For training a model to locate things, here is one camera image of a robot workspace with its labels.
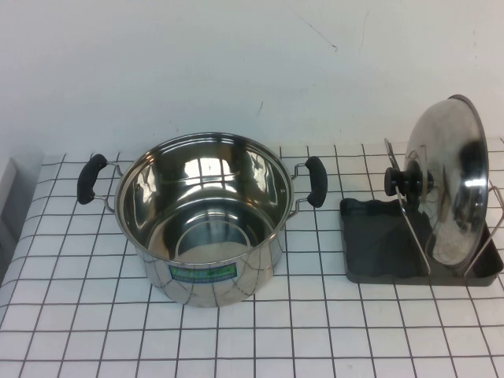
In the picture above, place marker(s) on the stainless steel pot lid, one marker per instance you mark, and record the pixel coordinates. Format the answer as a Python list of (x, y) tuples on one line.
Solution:
[(453, 177)]

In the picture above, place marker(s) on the stainless steel cooking pot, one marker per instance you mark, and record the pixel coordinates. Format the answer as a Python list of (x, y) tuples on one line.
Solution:
[(220, 283)]

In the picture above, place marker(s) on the black plastic drip tray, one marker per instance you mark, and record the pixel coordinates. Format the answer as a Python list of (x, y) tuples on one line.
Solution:
[(374, 252)]

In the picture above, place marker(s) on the white black-grid table mat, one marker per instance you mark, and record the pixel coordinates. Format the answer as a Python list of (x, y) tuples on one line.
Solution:
[(315, 334)]

